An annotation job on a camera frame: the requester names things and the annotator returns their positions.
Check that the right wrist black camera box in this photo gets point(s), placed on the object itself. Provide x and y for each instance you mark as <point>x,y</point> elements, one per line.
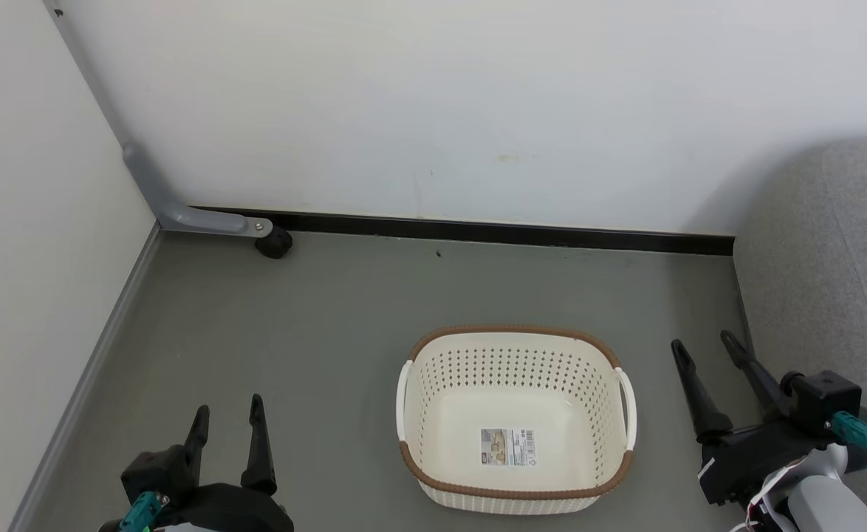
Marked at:
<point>828,399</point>

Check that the black caster wheel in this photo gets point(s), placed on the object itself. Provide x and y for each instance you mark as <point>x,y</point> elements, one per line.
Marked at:
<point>275,242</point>

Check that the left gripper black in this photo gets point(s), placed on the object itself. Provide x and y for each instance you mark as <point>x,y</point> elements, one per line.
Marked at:
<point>234,513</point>

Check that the left wrist teal connector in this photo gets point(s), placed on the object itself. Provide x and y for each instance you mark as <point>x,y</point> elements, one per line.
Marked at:
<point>142,511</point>

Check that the grey metal partition leg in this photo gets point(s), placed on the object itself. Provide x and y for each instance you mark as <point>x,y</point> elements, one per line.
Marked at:
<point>204,220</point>

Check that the black wall baseboard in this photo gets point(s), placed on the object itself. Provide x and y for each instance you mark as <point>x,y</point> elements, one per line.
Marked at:
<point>515,233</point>

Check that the wrist teal connector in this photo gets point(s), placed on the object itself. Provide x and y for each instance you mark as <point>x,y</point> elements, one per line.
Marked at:
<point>851,428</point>
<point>142,511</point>

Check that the paper label sticker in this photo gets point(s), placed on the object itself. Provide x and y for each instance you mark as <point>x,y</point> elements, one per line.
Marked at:
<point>507,447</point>

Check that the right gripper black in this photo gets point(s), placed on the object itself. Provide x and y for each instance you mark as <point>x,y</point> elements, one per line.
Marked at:
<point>758,458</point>

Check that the grey fabric sofa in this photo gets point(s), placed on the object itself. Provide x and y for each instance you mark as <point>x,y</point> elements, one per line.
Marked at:
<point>832,258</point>

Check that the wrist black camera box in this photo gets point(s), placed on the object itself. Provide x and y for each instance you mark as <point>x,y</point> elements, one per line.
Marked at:
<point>828,399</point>
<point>153,469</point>

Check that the right wrist teal connector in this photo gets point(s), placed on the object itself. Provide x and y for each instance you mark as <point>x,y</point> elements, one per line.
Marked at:
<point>851,428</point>

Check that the white perforated laundry basket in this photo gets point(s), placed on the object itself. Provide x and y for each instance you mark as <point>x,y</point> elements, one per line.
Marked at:
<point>515,355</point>

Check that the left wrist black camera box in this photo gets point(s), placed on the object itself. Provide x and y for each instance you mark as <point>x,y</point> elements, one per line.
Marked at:
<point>153,469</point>

